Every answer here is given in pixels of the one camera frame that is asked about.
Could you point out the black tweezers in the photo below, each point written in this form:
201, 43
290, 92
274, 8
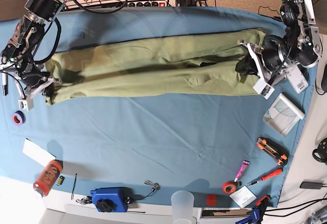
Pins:
74, 185

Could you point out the blue table cloth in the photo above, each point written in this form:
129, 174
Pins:
181, 141

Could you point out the orange utility knife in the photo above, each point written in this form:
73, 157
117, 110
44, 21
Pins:
278, 153

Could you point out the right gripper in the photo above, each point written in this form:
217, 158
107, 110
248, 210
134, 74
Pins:
44, 86

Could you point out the white paper card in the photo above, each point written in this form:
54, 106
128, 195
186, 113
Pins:
37, 153

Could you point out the purple tape roll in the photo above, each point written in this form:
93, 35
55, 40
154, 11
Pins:
18, 118

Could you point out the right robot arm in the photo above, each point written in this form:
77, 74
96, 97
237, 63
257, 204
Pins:
17, 60

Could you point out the metal key clip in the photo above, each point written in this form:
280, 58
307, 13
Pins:
155, 186

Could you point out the orange spray can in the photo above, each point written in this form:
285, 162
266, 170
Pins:
47, 178

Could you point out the white square packet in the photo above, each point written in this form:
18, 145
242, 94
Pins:
243, 197

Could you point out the small green battery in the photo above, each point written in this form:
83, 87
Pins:
60, 180

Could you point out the translucent plastic cup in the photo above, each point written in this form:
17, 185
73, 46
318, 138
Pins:
182, 203

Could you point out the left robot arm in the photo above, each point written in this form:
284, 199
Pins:
302, 40

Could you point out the blue bar clamp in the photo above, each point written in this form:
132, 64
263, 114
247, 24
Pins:
256, 214

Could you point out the blue plastic box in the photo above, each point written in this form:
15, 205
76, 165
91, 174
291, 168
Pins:
107, 200

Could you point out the pink glue tube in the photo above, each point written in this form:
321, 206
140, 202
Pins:
243, 167

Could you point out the orange screwdriver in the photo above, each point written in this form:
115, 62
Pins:
267, 176

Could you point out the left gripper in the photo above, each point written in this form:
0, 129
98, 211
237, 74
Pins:
270, 64

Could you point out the olive green t-shirt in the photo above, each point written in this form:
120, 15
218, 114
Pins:
189, 64

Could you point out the white patterned notebook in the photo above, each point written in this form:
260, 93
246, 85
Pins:
283, 115

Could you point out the red plastic block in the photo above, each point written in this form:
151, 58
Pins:
211, 200

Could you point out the orange tape roll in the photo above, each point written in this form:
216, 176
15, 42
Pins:
230, 187

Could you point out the white marker pen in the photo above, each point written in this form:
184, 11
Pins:
5, 83

